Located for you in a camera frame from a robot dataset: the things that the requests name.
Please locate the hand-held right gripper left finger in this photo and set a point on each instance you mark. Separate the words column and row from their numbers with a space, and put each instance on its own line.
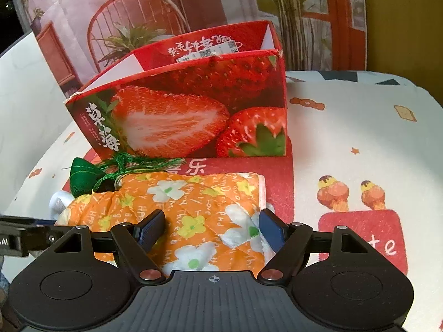
column 152, row 227

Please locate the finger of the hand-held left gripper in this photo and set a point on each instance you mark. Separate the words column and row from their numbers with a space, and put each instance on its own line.
column 20, row 240

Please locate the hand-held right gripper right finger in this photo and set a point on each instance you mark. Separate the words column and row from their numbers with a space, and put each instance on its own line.
column 273, row 229

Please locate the white sock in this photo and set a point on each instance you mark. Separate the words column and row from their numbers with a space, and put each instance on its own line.
column 60, row 200

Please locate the orange floral oven mitt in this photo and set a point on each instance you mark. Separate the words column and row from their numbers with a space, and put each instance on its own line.
column 200, row 197

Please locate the green tasselled zongzi sachet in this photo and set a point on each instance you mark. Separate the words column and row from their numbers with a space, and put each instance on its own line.
column 83, row 176

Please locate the red strawberry print cardboard box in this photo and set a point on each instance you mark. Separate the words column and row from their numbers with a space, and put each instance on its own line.
column 173, row 121

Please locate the white marble pattern board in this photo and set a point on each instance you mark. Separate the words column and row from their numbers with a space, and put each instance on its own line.
column 24, row 110

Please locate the printed room scene backdrop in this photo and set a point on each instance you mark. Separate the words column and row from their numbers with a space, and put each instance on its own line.
column 225, row 0

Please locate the yellow wooden panel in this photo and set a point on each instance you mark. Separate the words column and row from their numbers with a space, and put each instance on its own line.
column 398, row 24

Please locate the grey window frame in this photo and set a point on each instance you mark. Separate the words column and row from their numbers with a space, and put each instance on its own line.
column 14, row 1

